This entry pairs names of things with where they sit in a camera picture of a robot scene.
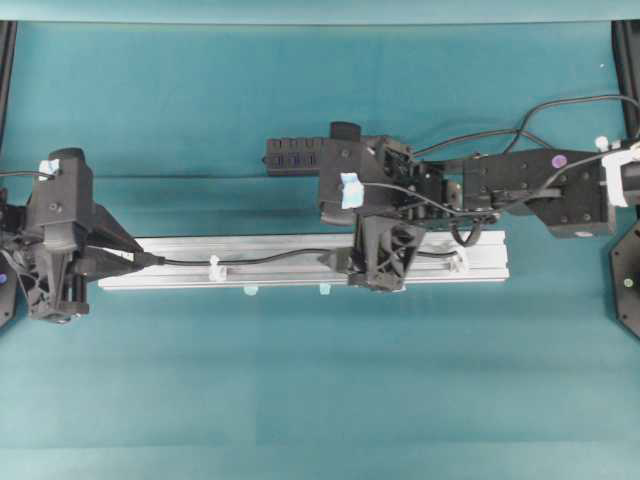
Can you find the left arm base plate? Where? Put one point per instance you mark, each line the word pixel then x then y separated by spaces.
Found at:
pixel 13 303

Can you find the black multiport USB hub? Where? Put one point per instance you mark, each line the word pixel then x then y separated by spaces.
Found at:
pixel 285 157

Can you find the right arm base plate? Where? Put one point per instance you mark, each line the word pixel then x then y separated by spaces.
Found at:
pixel 624 262

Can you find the aluminium extrusion rail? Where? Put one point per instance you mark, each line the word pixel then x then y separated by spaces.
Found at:
pixel 487 261

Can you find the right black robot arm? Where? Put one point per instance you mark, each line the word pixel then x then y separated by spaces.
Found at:
pixel 568 191

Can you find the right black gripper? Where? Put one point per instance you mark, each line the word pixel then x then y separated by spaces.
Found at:
pixel 402 195

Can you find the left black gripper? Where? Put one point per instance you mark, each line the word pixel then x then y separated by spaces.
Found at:
pixel 43 260

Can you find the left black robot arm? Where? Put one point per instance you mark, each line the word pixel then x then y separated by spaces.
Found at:
pixel 7 200

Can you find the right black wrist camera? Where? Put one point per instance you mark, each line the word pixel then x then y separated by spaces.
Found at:
pixel 342 160

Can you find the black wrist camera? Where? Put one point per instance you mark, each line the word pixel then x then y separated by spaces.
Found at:
pixel 342 160
pixel 63 192

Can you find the right black frame post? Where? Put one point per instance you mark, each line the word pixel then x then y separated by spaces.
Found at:
pixel 625 47

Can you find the left black frame post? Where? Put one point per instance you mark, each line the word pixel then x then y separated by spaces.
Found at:
pixel 8 34

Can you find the black frame post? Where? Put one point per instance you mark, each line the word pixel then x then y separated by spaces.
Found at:
pixel 8 34
pixel 625 47

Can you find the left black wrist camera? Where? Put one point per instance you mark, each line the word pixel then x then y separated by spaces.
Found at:
pixel 63 192

